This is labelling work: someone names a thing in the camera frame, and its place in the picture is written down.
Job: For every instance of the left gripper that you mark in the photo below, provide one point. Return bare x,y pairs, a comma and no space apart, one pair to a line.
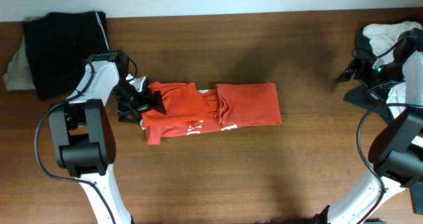
143,105

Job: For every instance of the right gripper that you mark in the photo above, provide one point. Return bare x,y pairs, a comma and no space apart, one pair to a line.
363,68

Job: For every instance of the red t-shirt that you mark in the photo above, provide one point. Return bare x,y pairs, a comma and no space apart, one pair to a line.
190,111

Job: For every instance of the white crumpled garment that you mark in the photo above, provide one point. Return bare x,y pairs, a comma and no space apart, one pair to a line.
381,38

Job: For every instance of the dark navy garment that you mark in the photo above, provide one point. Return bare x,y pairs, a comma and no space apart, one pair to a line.
363,98

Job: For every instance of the beige folded garment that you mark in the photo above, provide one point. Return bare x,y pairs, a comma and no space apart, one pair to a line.
18,76

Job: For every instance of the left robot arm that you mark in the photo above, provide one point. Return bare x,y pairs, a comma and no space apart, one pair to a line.
82,136

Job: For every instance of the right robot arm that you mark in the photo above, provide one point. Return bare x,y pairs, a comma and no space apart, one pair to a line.
393,163

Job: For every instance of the black folded shorts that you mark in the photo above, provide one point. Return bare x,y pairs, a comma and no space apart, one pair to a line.
56,46

